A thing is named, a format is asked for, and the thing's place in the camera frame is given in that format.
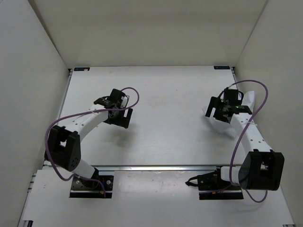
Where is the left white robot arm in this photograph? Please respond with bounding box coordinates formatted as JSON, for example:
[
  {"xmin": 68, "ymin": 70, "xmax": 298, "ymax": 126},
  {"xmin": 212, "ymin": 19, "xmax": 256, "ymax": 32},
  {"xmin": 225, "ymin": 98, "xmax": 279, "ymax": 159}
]
[{"xmin": 45, "ymin": 89, "xmax": 134, "ymax": 188}]

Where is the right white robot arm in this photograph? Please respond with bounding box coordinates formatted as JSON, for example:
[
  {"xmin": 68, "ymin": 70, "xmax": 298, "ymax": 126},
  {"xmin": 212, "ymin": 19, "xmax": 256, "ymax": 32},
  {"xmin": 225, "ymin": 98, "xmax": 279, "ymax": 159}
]
[{"xmin": 186, "ymin": 88, "xmax": 285, "ymax": 193}]

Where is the right corner label sticker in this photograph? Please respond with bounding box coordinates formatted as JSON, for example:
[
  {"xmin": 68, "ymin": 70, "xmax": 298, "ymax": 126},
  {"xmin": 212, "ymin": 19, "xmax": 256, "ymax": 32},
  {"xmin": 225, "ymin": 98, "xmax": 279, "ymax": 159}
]
[{"xmin": 214, "ymin": 66, "xmax": 230, "ymax": 70}]

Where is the corner label sticker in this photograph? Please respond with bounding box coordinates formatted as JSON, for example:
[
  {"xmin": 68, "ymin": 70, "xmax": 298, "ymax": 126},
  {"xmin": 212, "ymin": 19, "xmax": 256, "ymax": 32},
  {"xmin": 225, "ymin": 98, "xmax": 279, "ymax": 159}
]
[
  {"xmin": 73, "ymin": 67, "xmax": 90, "ymax": 71},
  {"xmin": 214, "ymin": 66, "xmax": 230, "ymax": 70}
]

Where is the left corner label sticker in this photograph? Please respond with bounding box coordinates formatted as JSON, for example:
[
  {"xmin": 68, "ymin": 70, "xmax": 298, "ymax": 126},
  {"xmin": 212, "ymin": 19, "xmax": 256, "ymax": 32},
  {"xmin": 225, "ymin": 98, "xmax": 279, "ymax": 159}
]
[{"xmin": 73, "ymin": 67, "xmax": 90, "ymax": 71}]

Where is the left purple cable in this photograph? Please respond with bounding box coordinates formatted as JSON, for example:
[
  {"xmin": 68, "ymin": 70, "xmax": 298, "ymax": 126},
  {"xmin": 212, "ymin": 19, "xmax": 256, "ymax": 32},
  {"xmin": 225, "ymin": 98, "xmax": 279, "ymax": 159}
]
[{"xmin": 46, "ymin": 87, "xmax": 140, "ymax": 194}]

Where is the purple cable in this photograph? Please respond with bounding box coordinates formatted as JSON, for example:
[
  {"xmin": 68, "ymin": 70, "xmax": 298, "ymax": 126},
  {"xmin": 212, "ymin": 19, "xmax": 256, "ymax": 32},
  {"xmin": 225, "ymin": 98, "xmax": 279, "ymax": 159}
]
[
  {"xmin": 46, "ymin": 87, "xmax": 140, "ymax": 194},
  {"xmin": 198, "ymin": 80, "xmax": 270, "ymax": 203}
]

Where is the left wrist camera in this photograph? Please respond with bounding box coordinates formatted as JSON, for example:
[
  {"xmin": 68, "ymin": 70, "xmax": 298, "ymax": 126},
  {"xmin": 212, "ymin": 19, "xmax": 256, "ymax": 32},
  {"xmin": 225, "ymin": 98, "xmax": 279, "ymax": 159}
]
[{"xmin": 120, "ymin": 95, "xmax": 129, "ymax": 108}]

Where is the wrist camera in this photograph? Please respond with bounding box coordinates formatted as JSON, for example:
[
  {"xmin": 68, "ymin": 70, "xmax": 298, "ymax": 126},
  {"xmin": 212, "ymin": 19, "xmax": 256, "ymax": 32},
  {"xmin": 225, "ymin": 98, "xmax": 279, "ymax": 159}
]
[
  {"xmin": 120, "ymin": 95, "xmax": 129, "ymax": 108},
  {"xmin": 223, "ymin": 88, "xmax": 244, "ymax": 106}
]

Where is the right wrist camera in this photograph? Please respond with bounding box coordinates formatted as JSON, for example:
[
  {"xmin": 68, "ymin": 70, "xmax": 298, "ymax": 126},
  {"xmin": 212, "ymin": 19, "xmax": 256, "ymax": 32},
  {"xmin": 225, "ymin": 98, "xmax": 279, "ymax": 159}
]
[{"xmin": 223, "ymin": 88, "xmax": 244, "ymax": 106}]

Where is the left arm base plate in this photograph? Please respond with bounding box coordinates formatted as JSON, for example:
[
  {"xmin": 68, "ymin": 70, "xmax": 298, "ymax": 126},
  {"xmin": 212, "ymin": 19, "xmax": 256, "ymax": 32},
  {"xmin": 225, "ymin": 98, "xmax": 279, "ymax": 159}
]
[{"xmin": 70, "ymin": 172, "xmax": 114, "ymax": 199}]

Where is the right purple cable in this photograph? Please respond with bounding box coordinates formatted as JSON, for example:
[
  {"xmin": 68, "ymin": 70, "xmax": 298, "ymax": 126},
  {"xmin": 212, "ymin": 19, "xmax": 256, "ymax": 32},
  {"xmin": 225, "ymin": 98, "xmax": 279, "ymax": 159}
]
[{"xmin": 198, "ymin": 80, "xmax": 270, "ymax": 203}]

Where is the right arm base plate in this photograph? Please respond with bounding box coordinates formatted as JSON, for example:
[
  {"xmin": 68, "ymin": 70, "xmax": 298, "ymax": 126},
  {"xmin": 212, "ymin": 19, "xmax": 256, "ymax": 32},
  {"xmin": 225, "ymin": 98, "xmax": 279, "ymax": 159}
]
[{"xmin": 197, "ymin": 172, "xmax": 244, "ymax": 201}]

